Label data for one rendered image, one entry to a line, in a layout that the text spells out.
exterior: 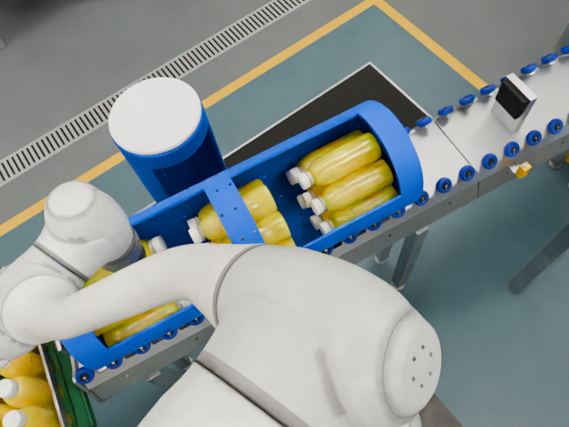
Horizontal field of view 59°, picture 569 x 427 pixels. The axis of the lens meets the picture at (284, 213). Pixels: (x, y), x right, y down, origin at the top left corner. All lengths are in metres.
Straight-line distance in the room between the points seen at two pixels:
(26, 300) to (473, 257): 1.99
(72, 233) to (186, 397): 0.50
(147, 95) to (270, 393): 1.34
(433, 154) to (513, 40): 1.77
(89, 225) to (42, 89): 2.58
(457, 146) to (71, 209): 1.11
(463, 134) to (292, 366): 1.31
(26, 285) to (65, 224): 0.10
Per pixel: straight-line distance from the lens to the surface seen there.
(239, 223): 1.08
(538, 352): 2.38
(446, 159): 1.52
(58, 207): 0.81
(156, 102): 1.57
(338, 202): 1.19
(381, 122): 1.19
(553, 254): 2.03
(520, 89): 1.52
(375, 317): 0.33
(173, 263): 0.55
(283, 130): 2.51
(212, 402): 0.34
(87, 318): 0.67
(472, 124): 1.61
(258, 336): 0.35
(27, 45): 3.65
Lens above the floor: 2.19
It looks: 64 degrees down
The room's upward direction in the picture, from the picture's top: 11 degrees counter-clockwise
